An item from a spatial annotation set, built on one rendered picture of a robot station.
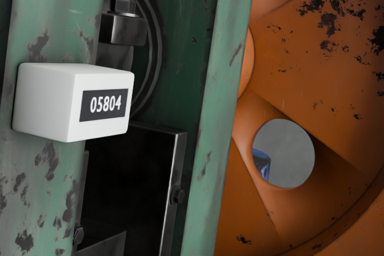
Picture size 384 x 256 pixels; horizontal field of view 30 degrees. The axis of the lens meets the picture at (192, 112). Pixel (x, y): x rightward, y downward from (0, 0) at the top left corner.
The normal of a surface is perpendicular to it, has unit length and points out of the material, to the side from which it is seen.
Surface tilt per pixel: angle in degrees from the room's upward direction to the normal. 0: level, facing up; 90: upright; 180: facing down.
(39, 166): 90
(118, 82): 90
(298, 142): 90
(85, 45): 90
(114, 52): 107
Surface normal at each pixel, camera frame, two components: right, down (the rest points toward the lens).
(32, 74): -0.40, 0.05
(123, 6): 0.11, 0.14
